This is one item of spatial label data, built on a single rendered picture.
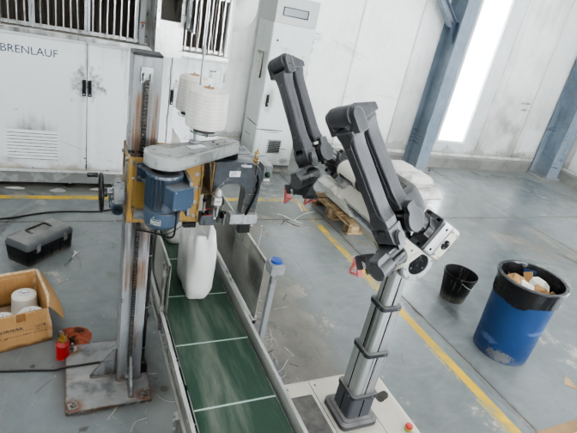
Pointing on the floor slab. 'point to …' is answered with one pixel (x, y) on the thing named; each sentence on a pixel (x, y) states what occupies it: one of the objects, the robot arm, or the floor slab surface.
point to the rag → (77, 335)
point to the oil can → (62, 346)
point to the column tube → (135, 222)
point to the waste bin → (517, 314)
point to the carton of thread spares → (37, 323)
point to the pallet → (337, 215)
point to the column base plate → (100, 380)
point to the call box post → (267, 307)
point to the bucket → (457, 283)
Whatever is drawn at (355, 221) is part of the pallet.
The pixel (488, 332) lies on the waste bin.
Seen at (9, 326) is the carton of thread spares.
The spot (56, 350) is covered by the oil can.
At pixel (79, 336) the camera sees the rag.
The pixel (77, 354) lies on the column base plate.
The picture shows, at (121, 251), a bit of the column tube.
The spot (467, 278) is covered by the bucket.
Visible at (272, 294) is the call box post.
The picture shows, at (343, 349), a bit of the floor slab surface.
